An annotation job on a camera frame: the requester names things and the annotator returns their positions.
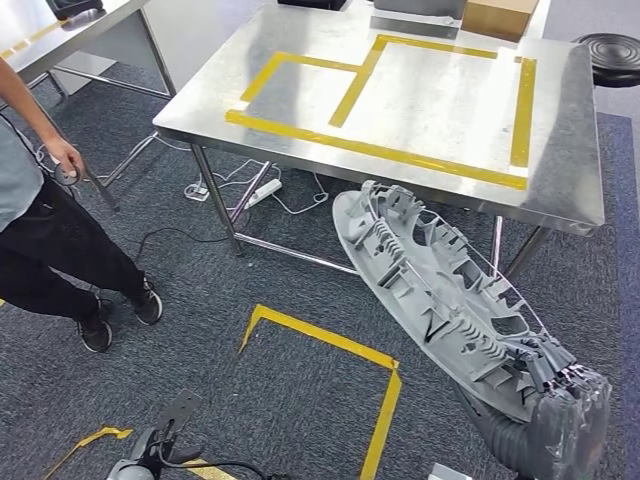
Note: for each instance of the person's left hand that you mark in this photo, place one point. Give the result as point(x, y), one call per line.
point(67, 156)

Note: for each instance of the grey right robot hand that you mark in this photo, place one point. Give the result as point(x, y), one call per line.
point(570, 430)

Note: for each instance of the black round handheld controller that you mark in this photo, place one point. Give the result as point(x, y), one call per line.
point(65, 175)

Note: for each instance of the grey plastic wheel hubcap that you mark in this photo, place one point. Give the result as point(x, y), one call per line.
point(430, 291)

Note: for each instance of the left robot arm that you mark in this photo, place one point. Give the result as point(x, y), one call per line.
point(130, 472)

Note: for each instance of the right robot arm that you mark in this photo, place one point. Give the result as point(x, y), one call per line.
point(495, 437)

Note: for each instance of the stainless steel workbench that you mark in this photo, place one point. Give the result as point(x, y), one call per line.
point(440, 106)

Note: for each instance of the yellow tape on workbench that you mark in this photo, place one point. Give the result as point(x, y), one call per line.
point(375, 151)

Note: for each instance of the standing person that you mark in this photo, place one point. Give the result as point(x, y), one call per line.
point(50, 245)

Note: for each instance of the steel side table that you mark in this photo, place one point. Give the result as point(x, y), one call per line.
point(100, 26)

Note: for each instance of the black device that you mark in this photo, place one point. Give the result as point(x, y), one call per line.
point(312, 4)
point(75, 8)

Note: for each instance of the white socket adapter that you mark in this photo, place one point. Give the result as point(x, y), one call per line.
point(196, 193)

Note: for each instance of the white power strip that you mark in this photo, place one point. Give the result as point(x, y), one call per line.
point(265, 193)

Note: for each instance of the peeled yellow floor tape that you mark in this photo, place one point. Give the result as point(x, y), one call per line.
point(95, 438)

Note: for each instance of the black round stool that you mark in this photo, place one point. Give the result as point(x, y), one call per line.
point(612, 60)

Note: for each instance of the brown cardboard box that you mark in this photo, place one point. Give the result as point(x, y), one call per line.
point(500, 20)

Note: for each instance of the grey metal box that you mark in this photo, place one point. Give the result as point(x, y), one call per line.
point(420, 8)

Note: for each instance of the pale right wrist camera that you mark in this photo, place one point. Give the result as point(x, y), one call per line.
point(447, 473)

